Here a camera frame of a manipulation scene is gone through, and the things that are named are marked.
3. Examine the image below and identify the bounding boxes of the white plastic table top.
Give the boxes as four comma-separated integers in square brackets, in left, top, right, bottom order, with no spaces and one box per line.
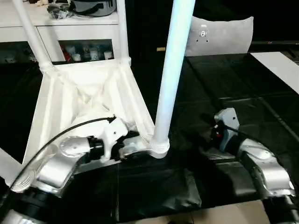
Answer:
[9,58,170,193]

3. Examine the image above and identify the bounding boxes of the black cabinet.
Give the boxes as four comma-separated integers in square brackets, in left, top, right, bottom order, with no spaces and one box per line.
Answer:
[122,0,193,60]

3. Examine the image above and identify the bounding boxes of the white plastic table leg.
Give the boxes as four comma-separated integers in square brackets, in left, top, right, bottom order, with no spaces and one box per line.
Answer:
[13,0,55,73]
[0,148,23,185]
[150,0,196,160]
[115,0,132,66]

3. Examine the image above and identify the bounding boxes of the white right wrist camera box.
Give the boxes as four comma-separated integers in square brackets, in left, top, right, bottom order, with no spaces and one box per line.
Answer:
[214,108,240,153]

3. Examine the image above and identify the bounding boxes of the dark gear on cabinet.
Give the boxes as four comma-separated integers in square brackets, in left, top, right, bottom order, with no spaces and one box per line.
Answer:
[48,0,118,19]

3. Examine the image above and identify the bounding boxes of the white cabinet with glass doors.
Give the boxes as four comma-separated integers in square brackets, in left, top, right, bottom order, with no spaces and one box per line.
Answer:
[0,4,121,62]

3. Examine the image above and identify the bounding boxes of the white board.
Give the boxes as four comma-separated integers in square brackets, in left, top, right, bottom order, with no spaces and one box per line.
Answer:
[251,51,299,95]

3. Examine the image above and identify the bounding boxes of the black work mat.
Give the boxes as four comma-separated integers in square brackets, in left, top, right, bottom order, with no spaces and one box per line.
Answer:
[0,51,299,222]

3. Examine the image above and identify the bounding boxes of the grey cushion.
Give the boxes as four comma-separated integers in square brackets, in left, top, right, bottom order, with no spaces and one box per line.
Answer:
[184,16,255,57]

